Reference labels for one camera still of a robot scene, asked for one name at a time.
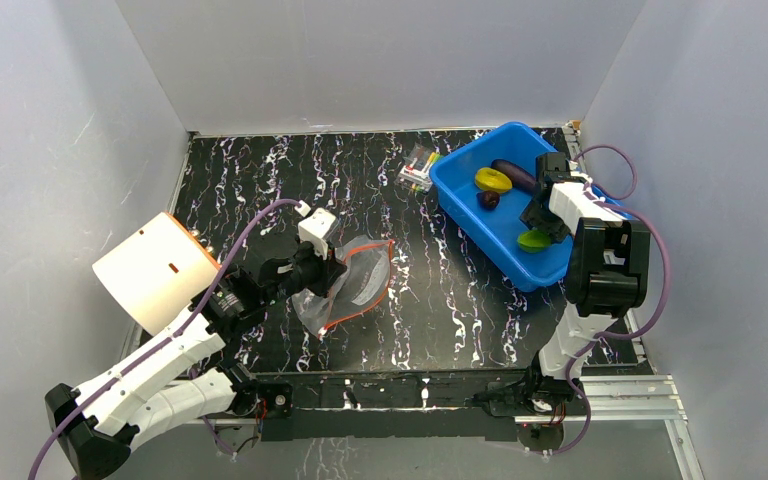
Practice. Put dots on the green toy leaf vegetable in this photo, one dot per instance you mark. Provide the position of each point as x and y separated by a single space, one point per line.
534 241

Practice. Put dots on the purple toy eggplant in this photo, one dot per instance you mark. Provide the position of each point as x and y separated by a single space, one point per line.
519 177

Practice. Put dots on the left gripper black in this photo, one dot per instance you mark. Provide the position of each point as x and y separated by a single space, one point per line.
329 269

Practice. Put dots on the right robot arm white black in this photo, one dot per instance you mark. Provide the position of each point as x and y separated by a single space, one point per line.
606 275

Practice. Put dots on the clear zip bag orange zipper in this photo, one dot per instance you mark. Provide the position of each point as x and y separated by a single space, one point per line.
361 287

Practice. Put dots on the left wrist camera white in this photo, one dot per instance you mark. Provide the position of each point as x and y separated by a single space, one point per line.
317 229

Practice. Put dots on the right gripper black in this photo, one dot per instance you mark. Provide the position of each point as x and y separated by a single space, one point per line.
542 212

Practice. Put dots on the black marbled table mat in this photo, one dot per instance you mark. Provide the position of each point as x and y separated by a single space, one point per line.
448 306

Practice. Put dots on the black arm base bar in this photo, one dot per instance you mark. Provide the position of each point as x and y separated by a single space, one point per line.
485 403

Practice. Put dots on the blue plastic bin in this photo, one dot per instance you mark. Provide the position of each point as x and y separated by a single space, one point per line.
496 232

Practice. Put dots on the small clear marker box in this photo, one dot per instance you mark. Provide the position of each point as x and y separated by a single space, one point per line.
415 173

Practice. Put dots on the white paper towel roll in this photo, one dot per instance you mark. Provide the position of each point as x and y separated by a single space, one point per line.
155 272

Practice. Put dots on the dark red toy plum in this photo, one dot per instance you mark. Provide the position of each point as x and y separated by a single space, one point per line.
488 200

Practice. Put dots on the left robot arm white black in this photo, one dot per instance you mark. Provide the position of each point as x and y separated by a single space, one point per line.
101 422

